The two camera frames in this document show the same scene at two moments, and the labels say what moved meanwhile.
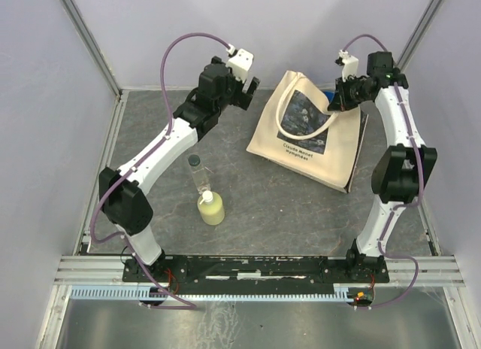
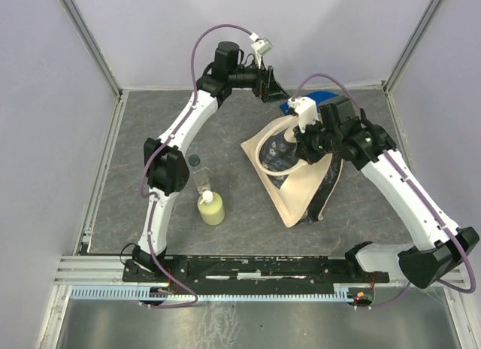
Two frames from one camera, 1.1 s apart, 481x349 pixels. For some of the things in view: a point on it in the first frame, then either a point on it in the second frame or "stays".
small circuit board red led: [361, 296] stays
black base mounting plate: [232, 274] stays
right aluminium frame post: [422, 28] stays
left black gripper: [241, 99] to [267, 88]
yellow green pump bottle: [211, 207] stays
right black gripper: [339, 102] to [301, 142]
